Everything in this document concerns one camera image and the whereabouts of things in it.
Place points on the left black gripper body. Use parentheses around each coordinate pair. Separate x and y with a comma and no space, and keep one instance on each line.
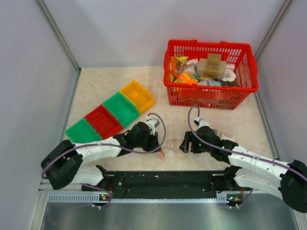
(148,142)

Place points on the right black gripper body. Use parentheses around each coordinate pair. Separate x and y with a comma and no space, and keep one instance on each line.
(197,146)

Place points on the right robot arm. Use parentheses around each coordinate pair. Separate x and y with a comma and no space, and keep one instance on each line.
(284,180)

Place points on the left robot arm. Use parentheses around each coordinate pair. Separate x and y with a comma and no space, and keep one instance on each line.
(69,163)

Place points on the white red label card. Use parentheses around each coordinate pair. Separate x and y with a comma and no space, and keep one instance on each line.
(228,136)

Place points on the upper green plastic bin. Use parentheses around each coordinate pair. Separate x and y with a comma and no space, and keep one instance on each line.
(121,108)

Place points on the green plastic bin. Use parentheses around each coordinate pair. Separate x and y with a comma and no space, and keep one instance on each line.
(121,108)
(82,132)

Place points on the yellow plastic bin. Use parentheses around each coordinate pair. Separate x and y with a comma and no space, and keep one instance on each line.
(138,95)

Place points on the red plastic bin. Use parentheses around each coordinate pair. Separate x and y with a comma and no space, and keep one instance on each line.
(103,122)

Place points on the lower green plastic bin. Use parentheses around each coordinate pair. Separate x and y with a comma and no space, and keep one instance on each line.
(82,132)

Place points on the orange snack box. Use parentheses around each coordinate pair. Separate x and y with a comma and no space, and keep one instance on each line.
(186,78)

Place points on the red plastic shopping basket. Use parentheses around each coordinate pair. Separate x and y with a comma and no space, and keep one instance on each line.
(217,97)

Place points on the white tape roll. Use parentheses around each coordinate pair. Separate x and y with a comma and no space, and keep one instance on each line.
(229,75)

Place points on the brown cardboard box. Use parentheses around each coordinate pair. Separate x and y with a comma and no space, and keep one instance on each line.
(211,67)

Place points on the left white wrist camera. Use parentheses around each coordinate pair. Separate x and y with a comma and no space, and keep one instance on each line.
(152,123)

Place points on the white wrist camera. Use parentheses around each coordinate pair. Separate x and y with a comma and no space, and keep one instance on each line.
(200,122)
(152,123)

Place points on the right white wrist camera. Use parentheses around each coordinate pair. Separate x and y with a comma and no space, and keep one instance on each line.
(200,122)

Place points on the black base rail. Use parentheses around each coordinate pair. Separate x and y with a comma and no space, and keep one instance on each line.
(168,184)

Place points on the grey slotted cable duct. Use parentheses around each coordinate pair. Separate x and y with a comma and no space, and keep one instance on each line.
(102,198)

